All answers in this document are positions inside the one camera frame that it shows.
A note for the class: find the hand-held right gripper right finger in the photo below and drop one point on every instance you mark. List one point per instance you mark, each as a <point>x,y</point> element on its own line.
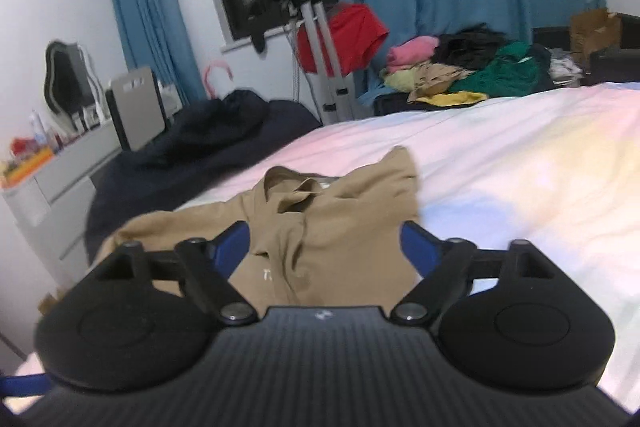
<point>415,242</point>

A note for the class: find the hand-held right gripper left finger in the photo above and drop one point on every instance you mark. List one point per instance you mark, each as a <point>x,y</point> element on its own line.
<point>235,239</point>

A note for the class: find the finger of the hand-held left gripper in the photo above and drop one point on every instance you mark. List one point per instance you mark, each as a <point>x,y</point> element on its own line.
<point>25,385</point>

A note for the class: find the tan shirt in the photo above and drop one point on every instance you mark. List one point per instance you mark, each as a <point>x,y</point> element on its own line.
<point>340,217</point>

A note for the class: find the white clothes heap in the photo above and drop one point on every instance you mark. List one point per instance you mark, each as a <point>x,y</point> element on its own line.
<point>565,67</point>

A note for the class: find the dark navy blanket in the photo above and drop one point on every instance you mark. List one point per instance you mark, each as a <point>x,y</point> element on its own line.
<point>210,132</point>

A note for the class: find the yellow garment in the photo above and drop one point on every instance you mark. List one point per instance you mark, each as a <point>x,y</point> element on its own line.
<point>450,98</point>

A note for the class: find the yellow-green garment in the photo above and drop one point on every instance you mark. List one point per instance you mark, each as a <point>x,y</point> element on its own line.
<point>400,79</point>

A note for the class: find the crumpled khaki garment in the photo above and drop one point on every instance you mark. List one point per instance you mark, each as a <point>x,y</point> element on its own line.
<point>435,79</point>

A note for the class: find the grey chair back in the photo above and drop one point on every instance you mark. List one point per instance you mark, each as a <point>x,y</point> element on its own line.
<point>137,107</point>

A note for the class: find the pink hanger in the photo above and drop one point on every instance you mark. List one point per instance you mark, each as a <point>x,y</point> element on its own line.
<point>217,63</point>

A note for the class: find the white dresser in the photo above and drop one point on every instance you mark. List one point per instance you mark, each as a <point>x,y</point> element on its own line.
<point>60,177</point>

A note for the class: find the green garment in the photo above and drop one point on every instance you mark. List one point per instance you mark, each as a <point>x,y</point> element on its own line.
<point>505,77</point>

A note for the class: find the pink garment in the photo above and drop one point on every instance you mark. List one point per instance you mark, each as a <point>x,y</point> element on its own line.
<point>412,49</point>

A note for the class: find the red garment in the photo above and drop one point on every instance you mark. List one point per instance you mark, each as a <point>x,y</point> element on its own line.
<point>357,34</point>

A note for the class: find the orange box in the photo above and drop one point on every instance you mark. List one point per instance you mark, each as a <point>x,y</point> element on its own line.
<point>30,164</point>

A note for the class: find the garment steamer stand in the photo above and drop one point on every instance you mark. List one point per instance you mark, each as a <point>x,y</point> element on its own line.
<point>320,37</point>

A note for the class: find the clear water bottle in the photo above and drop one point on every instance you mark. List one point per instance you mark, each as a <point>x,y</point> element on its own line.
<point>36,129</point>

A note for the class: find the small red cloth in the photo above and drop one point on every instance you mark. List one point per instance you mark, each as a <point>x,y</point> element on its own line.
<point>22,144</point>

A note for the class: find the wavy framed mirror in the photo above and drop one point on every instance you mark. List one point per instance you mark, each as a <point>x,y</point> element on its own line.
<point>65,77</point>

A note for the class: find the narrow blue curtain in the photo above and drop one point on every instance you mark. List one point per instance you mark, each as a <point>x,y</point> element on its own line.
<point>145,7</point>

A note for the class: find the black armchair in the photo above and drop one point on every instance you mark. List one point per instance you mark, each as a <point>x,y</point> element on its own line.
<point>615,62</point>

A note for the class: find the brown paper bag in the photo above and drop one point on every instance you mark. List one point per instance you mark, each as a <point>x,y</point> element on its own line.
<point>592,32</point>

